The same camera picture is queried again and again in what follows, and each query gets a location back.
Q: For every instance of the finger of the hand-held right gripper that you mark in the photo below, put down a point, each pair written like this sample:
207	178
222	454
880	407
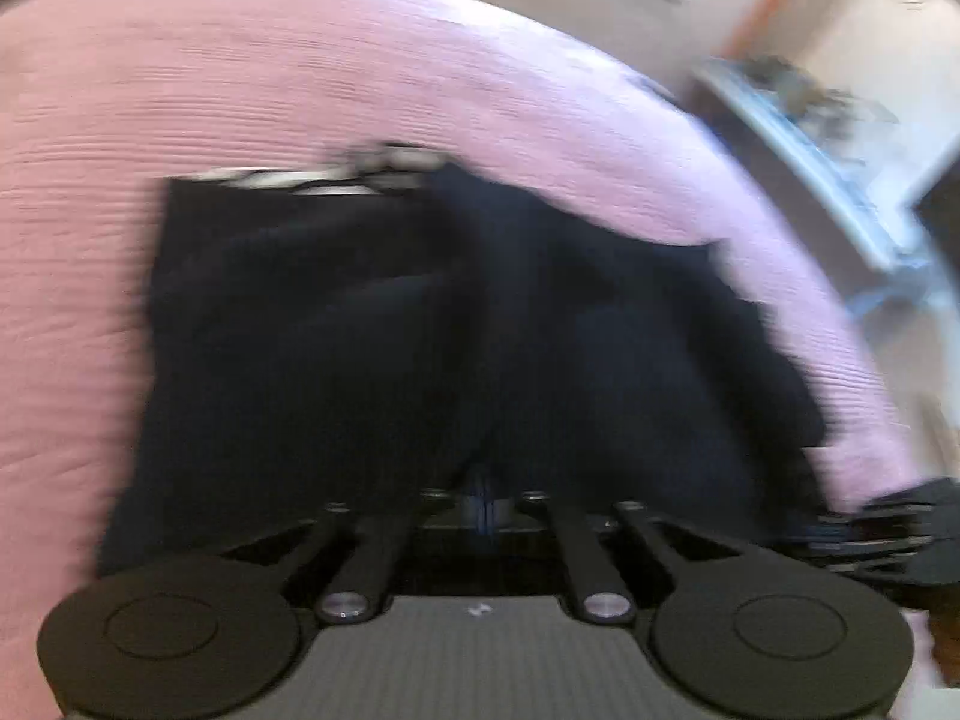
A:
832	536

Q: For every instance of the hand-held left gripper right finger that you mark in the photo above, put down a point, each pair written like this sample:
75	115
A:
493	513

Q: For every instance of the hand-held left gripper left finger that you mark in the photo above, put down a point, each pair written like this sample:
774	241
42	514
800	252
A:
471	513

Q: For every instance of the dark navy garment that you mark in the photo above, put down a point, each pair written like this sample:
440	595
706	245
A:
360	345

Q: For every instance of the person's right forearm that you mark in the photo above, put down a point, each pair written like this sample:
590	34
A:
946	649

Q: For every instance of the dark furniture piece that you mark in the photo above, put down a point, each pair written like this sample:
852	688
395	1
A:
941	210

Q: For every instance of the white side table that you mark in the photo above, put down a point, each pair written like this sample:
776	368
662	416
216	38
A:
821	165

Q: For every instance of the clutter of dark items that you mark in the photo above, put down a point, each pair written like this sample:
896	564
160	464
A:
814	94

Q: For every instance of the pink ribbed bedspread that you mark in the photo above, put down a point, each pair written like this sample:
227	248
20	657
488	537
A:
225	82

